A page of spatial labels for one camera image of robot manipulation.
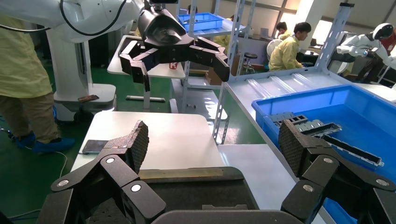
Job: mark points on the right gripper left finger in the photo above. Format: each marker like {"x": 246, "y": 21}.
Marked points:
{"x": 123, "y": 167}

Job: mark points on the white standing fan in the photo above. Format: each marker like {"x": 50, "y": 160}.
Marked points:
{"x": 273, "y": 46}

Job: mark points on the large blue plastic bin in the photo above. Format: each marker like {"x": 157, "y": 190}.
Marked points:
{"x": 355, "y": 117}

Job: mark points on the small brown flat device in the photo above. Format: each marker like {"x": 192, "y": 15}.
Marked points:
{"x": 88, "y": 98}

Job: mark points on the small blue plastic bin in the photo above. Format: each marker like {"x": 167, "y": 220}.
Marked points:
{"x": 201, "y": 21}

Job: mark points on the black round stool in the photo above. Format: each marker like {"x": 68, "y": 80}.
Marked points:
{"x": 250, "y": 56}

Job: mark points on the white humanoid robot black visor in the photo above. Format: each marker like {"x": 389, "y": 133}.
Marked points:
{"x": 359, "y": 43}

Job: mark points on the dark smartphone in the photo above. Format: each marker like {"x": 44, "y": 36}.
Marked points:
{"x": 92, "y": 146}

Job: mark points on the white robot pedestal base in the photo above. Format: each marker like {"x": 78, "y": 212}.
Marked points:
{"x": 68, "y": 68}

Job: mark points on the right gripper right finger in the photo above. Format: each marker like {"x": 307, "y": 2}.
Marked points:
{"x": 309, "y": 154}

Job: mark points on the black container with brass edges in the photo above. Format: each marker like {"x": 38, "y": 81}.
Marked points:
{"x": 191, "y": 191}

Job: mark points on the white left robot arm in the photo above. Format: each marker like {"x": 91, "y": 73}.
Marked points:
{"x": 37, "y": 12}

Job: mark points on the paper cup with red letter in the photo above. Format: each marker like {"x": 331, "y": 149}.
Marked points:
{"x": 173, "y": 65}

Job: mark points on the white pedestal desk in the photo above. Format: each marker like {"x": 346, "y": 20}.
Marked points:
{"x": 161, "y": 72}

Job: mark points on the flat grey metal part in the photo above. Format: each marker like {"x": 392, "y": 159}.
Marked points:
{"x": 278, "y": 117}

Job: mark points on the light silver ribbed part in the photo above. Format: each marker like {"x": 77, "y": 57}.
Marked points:
{"x": 309, "y": 125}

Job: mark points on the grey laptop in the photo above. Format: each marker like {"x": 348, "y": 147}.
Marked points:
{"x": 264, "y": 32}

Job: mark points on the grey metal rack with shelves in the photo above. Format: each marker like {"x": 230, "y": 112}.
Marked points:
{"x": 201, "y": 102}

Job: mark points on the brown cardboard box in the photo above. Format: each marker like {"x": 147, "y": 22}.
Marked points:
{"x": 213, "y": 77}

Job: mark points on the white table with rounded corners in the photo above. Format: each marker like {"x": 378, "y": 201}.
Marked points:
{"x": 173, "y": 139}

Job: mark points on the dark grey slotted part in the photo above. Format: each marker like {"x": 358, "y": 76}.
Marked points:
{"x": 297, "y": 120}

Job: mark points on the narrow dark framed part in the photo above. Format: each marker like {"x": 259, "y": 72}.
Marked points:
{"x": 328, "y": 128}

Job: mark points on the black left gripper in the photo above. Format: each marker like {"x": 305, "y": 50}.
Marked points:
{"x": 161, "y": 31}

